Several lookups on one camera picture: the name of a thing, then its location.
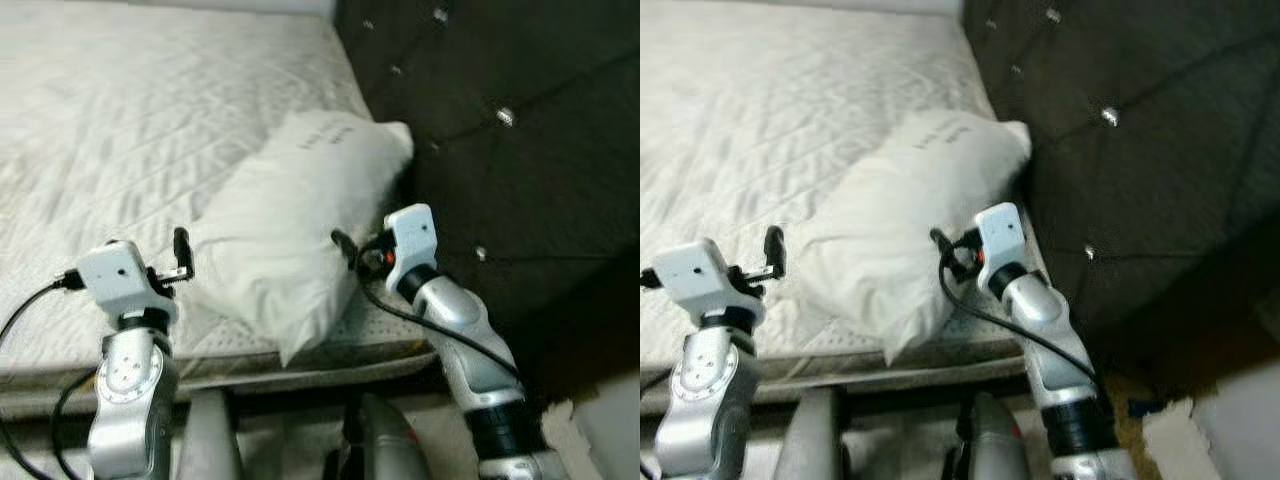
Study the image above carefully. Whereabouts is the white torn paper piece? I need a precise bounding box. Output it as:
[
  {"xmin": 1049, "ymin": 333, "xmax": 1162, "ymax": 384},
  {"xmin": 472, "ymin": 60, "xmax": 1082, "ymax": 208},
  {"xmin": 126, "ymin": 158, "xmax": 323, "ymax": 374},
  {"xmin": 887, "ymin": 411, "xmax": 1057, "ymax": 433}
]
[
  {"xmin": 540, "ymin": 400, "xmax": 603, "ymax": 480},
  {"xmin": 1140, "ymin": 398, "xmax": 1206, "ymax": 480}
]

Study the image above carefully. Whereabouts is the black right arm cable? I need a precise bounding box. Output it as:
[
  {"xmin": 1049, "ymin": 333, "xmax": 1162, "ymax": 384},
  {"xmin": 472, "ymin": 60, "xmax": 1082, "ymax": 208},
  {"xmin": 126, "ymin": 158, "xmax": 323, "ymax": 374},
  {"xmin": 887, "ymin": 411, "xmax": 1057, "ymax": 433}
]
[
  {"xmin": 935, "ymin": 240, "xmax": 1101, "ymax": 386},
  {"xmin": 340, "ymin": 235, "xmax": 526, "ymax": 386}
]

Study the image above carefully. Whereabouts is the silver robot leg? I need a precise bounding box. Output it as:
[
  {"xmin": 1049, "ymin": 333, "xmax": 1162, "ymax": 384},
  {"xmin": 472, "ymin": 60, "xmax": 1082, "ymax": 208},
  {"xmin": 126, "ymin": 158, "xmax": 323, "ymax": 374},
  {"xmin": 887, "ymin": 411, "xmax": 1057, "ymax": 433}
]
[
  {"xmin": 940, "ymin": 392, "xmax": 1026, "ymax": 480},
  {"xmin": 772, "ymin": 388, "xmax": 851, "ymax": 480},
  {"xmin": 178, "ymin": 390, "xmax": 246, "ymax": 480},
  {"xmin": 330, "ymin": 393, "xmax": 431, "ymax": 480}
]

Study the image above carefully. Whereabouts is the white quilted mattress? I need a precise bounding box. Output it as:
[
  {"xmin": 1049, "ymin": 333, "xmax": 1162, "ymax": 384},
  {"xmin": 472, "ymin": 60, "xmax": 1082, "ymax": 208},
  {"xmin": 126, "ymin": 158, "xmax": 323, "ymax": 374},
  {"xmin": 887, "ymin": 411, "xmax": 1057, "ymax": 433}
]
[
  {"xmin": 0, "ymin": 0, "xmax": 441, "ymax": 391},
  {"xmin": 640, "ymin": 0, "xmax": 1051, "ymax": 386}
]

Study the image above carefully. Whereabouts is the silver robot right leg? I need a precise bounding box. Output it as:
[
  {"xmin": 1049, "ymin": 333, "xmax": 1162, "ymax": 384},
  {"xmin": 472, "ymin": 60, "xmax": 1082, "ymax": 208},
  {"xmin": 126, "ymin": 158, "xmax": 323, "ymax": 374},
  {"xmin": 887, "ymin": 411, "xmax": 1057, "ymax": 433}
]
[
  {"xmin": 330, "ymin": 393, "xmax": 431, "ymax": 480},
  {"xmin": 940, "ymin": 392, "xmax": 1026, "ymax": 480}
]

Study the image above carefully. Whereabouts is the white printed pillow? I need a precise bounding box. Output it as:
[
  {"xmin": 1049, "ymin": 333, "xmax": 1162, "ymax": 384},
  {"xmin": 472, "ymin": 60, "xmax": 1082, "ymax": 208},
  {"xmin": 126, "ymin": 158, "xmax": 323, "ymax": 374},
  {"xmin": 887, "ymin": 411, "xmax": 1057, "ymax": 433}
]
[
  {"xmin": 185, "ymin": 108, "xmax": 416, "ymax": 368},
  {"xmin": 797, "ymin": 108, "xmax": 1033, "ymax": 366}
]

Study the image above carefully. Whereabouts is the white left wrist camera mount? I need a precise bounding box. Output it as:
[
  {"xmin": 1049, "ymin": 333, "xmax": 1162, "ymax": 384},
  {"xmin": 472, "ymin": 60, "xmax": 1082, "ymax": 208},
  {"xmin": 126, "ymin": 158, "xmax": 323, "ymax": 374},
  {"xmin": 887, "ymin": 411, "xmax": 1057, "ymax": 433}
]
[
  {"xmin": 76, "ymin": 240, "xmax": 181, "ymax": 326},
  {"xmin": 651, "ymin": 238, "xmax": 766, "ymax": 326}
]

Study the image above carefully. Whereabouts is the black tufted headboard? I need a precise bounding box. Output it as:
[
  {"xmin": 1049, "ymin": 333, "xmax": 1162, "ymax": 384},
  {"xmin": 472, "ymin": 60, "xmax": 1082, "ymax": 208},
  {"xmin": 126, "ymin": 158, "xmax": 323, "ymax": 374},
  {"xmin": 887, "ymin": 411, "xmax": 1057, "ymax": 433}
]
[
  {"xmin": 333, "ymin": 0, "xmax": 641, "ymax": 401},
  {"xmin": 960, "ymin": 0, "xmax": 1280, "ymax": 401}
]

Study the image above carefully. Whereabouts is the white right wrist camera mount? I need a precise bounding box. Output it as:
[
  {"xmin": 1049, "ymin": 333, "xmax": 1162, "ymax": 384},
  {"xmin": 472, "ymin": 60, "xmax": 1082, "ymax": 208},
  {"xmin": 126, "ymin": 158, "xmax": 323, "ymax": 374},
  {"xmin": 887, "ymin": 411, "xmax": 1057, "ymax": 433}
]
[
  {"xmin": 975, "ymin": 202, "xmax": 1031, "ymax": 271},
  {"xmin": 383, "ymin": 204, "xmax": 439, "ymax": 273}
]

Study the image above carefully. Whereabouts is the dark bed frame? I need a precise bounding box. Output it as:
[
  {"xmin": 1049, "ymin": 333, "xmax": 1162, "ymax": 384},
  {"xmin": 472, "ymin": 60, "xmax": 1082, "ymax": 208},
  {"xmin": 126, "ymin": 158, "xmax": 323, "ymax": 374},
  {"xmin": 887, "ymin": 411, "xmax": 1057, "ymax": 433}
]
[
  {"xmin": 0, "ymin": 375, "xmax": 471, "ymax": 421},
  {"xmin": 640, "ymin": 370, "xmax": 1041, "ymax": 416}
]

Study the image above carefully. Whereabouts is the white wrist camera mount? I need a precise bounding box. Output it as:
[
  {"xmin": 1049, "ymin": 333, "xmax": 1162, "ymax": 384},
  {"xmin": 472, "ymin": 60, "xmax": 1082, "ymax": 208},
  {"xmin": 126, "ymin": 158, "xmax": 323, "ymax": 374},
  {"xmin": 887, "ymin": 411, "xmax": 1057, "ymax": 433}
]
[
  {"xmin": 975, "ymin": 202, "xmax": 1031, "ymax": 271},
  {"xmin": 383, "ymin": 204, "xmax": 439, "ymax": 273},
  {"xmin": 76, "ymin": 240, "xmax": 181, "ymax": 326},
  {"xmin": 651, "ymin": 238, "xmax": 766, "ymax": 326}
]

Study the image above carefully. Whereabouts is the silver robot left leg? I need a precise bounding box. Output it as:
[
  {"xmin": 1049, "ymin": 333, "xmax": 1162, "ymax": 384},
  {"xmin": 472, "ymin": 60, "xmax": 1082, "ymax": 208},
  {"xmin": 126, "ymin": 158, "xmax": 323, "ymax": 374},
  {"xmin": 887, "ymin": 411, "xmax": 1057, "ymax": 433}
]
[
  {"xmin": 178, "ymin": 390, "xmax": 246, "ymax": 480},
  {"xmin": 772, "ymin": 388, "xmax": 851, "ymax": 480}
]

